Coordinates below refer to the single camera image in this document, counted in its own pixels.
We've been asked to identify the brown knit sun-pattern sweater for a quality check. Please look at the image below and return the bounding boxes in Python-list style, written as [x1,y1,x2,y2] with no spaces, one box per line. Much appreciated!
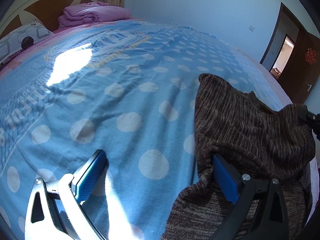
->
[162,74,315,239]

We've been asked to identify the brown wooden door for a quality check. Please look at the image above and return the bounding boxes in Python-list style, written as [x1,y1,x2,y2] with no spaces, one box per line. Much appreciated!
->
[278,32,319,103]

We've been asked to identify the red double-happiness door decoration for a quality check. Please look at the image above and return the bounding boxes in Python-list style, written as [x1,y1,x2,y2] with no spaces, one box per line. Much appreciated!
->
[305,48,316,65]

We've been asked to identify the blue pink polka-dot bedspread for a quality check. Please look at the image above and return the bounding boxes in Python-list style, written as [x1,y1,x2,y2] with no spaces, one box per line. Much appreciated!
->
[1,20,294,239]

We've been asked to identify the grey patterned pillow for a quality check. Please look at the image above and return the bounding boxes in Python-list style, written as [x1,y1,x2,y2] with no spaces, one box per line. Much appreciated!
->
[0,21,54,64]

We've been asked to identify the folded purple blanket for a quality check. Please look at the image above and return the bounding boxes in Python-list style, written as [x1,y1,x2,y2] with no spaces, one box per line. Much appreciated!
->
[58,2,131,28]

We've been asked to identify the cream and wood headboard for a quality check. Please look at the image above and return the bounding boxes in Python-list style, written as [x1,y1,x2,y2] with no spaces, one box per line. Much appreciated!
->
[1,0,97,37]

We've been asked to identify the silver door handle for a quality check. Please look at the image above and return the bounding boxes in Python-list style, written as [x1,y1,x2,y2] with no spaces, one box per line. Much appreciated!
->
[306,82,312,92]

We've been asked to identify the white wall switch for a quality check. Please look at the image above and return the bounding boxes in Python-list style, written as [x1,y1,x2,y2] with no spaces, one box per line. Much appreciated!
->
[249,25,255,32]

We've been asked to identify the dark brown door frame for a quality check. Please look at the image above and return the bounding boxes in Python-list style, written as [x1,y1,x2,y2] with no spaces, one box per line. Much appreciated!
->
[260,2,306,71]

